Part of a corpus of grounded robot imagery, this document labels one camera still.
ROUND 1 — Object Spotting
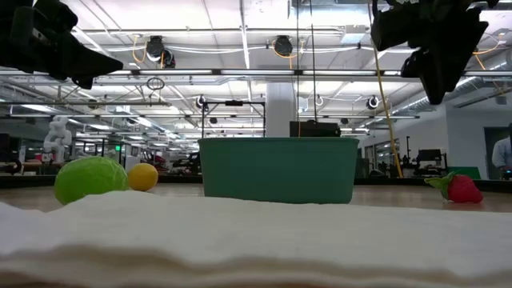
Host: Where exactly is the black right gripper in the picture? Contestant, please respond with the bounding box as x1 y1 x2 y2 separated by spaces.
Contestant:
370 0 500 106

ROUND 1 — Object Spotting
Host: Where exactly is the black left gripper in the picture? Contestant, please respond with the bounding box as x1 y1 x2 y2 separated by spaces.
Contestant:
0 0 124 90

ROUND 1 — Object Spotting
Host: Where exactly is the green toy cabbage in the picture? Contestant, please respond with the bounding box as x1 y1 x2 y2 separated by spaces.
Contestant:
54 155 130 206

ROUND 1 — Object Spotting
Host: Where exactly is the yellow toy lemon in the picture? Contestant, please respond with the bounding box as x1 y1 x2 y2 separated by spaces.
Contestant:
127 162 159 192

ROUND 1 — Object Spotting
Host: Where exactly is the red toy strawberry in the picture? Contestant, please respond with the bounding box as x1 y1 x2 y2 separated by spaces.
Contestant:
424 170 484 204

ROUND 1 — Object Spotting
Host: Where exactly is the teal plastic tupperware container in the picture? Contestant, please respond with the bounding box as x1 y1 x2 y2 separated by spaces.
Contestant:
198 137 360 205

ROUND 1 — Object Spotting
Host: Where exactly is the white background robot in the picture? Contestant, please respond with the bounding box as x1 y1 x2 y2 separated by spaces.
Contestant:
42 115 73 164

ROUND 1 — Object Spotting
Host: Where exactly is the black monitor on stand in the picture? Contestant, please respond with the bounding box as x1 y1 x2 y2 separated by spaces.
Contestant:
415 149 448 177

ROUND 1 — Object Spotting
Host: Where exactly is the person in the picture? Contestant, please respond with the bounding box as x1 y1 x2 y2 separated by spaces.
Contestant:
491 122 512 180

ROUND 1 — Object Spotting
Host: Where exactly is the white building pillar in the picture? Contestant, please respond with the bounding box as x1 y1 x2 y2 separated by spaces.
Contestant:
265 82 298 139

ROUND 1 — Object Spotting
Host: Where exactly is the white folded cloth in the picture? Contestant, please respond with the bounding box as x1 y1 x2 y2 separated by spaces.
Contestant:
0 190 512 288

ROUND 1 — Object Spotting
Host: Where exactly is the yellow cable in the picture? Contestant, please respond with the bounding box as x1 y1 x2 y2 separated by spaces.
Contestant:
371 39 404 179

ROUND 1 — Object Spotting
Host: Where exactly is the black aluminium table frame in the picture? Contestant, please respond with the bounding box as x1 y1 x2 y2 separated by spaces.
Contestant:
0 174 512 194

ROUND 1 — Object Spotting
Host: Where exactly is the black background rig frame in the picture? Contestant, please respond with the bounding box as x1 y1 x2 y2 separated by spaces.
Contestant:
201 100 267 139

